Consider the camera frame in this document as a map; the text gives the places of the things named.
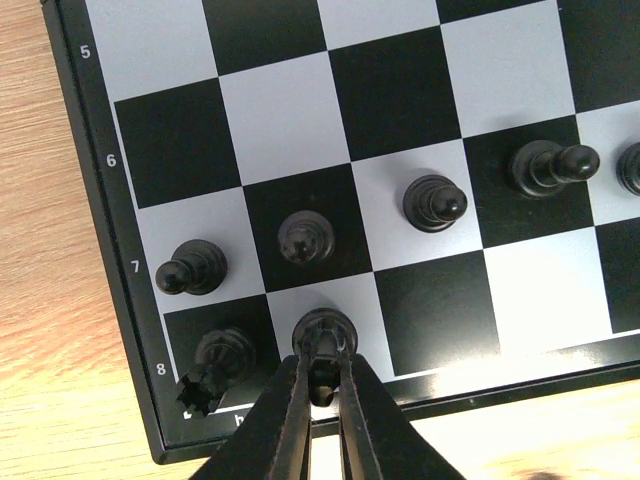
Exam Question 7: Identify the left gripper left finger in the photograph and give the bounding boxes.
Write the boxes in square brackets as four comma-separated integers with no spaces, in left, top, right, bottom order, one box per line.
[192,355,311,479]

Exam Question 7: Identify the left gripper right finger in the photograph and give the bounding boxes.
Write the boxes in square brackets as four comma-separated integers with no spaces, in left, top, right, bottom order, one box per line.
[339,354,463,479]

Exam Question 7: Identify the black rook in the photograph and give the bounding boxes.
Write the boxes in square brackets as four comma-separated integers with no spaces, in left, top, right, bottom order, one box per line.
[176,327,257,418]

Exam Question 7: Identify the black pawn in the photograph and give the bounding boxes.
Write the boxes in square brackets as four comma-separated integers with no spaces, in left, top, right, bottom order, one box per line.
[277,210,336,265]
[155,239,228,296]
[292,307,358,407]

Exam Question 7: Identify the black chess piece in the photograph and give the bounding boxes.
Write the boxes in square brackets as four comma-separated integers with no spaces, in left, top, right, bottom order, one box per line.
[402,174,468,233]
[616,142,640,196]
[508,140,601,199]

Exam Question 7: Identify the black white chess board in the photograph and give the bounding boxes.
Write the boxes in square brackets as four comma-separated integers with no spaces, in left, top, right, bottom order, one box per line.
[42,1,639,464]

